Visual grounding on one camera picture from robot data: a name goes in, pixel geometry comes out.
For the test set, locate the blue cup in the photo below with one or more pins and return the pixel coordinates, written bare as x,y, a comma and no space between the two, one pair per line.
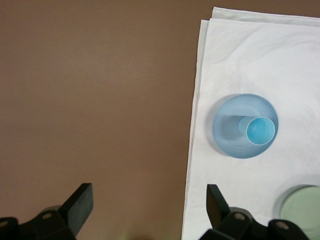
261,131

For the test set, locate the pale green plate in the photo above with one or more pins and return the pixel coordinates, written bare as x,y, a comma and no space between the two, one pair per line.
305,210

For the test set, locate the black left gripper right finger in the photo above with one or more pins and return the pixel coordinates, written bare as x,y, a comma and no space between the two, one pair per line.
216,207

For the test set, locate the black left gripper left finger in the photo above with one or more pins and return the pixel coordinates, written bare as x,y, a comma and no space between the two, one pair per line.
77,207

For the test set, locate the white cloth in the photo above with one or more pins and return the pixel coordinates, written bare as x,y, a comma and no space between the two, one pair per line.
250,62

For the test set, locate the light blue plate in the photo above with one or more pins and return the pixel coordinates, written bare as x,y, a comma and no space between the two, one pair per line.
230,135

